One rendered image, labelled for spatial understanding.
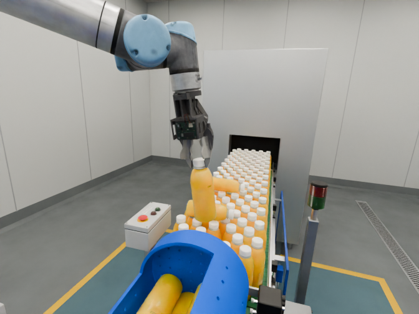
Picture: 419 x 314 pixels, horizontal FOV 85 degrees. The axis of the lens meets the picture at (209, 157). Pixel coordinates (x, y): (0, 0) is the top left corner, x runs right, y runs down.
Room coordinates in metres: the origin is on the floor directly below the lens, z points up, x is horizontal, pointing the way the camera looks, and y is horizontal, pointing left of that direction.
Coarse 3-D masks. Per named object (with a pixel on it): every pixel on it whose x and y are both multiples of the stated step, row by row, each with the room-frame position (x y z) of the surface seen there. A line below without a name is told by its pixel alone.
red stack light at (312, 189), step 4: (312, 188) 0.83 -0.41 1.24; (316, 188) 0.82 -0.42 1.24; (320, 188) 0.82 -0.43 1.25; (324, 188) 0.82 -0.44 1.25; (312, 192) 0.83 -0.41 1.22; (316, 192) 0.82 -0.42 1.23; (320, 192) 0.81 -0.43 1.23; (324, 192) 0.82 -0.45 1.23; (316, 196) 0.82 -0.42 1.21; (320, 196) 0.81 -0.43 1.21; (324, 196) 0.82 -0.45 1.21
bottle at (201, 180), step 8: (200, 168) 0.62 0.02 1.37; (192, 176) 0.62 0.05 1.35; (200, 176) 0.61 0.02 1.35; (208, 176) 0.62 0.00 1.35; (192, 184) 0.62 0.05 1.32; (200, 184) 0.61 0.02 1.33; (208, 184) 0.61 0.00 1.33; (192, 192) 0.63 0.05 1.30; (200, 192) 0.61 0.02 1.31; (208, 192) 0.61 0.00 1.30; (200, 200) 0.61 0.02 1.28; (208, 200) 0.61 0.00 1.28; (200, 208) 0.61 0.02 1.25; (208, 208) 0.61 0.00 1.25; (200, 216) 0.61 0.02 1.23; (208, 216) 0.61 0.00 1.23
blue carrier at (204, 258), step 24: (168, 240) 0.50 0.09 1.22; (192, 240) 0.48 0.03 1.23; (216, 240) 0.50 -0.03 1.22; (144, 264) 0.50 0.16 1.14; (168, 264) 0.54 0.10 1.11; (192, 264) 0.52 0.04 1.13; (216, 264) 0.43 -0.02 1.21; (240, 264) 0.48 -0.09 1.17; (144, 288) 0.51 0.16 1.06; (192, 288) 0.52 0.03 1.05; (216, 288) 0.37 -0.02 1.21; (240, 288) 0.42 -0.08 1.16; (120, 312) 0.41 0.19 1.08; (192, 312) 0.30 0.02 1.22; (216, 312) 0.33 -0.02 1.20; (240, 312) 0.38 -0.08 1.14
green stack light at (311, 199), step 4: (308, 196) 0.86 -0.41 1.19; (312, 196) 0.83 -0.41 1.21; (308, 200) 0.85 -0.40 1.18; (312, 200) 0.83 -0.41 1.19; (316, 200) 0.82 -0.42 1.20; (320, 200) 0.81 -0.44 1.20; (324, 200) 0.82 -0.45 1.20; (308, 204) 0.84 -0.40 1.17; (312, 204) 0.82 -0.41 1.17; (316, 204) 0.82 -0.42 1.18; (320, 204) 0.81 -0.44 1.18; (324, 204) 0.82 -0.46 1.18; (316, 208) 0.82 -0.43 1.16; (320, 208) 0.82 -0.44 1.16
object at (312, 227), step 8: (312, 224) 0.83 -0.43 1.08; (312, 232) 0.83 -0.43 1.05; (304, 240) 0.85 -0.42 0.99; (312, 240) 0.83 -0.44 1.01; (304, 248) 0.83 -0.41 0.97; (312, 248) 0.83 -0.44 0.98; (304, 256) 0.83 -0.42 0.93; (312, 256) 0.82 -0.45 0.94; (304, 264) 0.83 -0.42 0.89; (304, 272) 0.83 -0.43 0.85; (304, 280) 0.83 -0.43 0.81; (296, 288) 0.86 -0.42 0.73; (304, 288) 0.83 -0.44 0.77; (296, 296) 0.84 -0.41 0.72; (304, 296) 0.82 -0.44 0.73
